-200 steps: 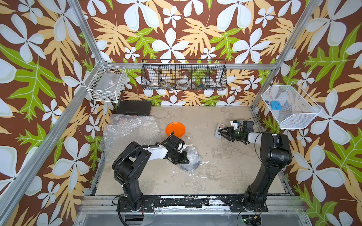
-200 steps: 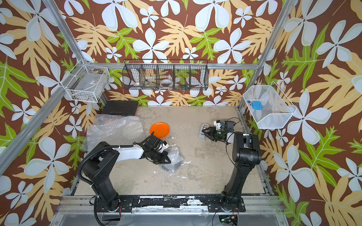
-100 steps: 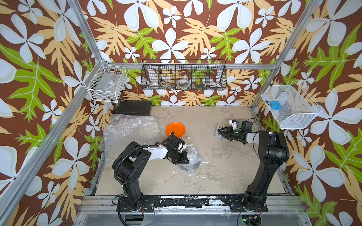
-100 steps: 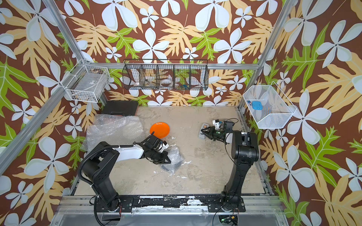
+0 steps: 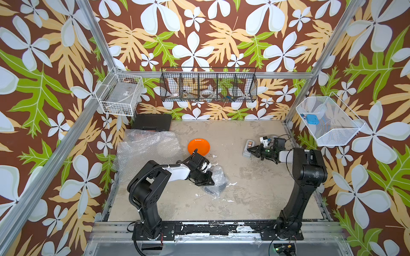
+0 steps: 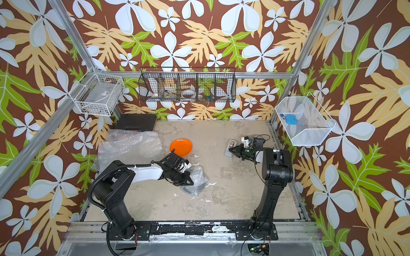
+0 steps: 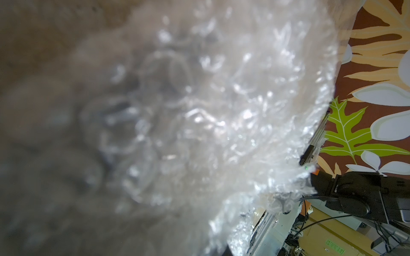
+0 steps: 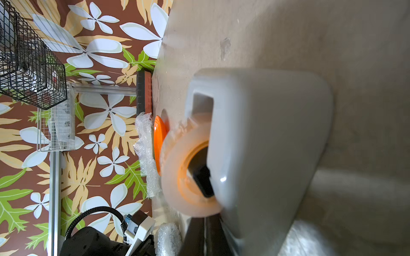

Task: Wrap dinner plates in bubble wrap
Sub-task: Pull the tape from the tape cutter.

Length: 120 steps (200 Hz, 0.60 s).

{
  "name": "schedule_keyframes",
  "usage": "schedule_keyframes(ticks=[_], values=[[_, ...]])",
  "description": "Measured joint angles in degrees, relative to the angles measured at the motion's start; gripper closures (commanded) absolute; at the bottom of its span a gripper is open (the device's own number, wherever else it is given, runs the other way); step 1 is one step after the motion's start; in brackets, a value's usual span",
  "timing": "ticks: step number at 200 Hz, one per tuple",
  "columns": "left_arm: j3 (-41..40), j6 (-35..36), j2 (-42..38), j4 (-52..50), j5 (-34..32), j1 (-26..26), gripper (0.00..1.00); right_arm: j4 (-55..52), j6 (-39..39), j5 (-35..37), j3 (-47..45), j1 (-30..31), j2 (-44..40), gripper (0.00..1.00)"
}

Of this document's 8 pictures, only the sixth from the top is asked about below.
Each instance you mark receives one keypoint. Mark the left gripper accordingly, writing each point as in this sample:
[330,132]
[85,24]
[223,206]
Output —
[184,182]

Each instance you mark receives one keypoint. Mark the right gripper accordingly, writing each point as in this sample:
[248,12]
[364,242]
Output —
[239,149]

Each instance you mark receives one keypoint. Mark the orange dinner plate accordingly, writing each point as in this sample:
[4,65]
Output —
[181,147]

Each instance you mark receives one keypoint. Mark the bubble wrap pile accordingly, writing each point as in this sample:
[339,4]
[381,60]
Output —
[129,147]

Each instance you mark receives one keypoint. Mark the black dinner plate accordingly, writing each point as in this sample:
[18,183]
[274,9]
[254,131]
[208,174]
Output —
[200,182]

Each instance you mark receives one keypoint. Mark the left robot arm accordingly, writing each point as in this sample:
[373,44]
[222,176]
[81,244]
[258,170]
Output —
[109,189]

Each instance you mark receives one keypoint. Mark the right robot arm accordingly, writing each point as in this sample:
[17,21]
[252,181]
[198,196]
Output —
[275,175]

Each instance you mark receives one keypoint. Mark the grey tape dispenser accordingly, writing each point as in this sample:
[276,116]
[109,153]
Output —
[230,144]

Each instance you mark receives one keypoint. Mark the black plastic case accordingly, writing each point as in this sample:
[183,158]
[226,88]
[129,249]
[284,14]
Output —
[136,122]

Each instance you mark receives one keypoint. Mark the blue small object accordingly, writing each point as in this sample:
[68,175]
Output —
[291,119]

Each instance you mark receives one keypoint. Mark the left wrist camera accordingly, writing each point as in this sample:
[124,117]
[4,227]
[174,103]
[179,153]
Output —
[185,166]

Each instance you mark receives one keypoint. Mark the white wire basket right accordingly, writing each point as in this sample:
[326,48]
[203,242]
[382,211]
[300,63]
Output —
[314,122]

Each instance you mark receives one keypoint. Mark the white wire basket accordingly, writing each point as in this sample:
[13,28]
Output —
[314,122]
[97,93]

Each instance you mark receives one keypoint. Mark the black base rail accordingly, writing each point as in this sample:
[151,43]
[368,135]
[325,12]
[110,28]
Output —
[248,229]

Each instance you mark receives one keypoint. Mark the black wire basket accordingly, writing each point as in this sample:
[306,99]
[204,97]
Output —
[208,84]

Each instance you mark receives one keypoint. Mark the white wire basket left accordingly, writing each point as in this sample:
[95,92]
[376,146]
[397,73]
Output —
[97,93]

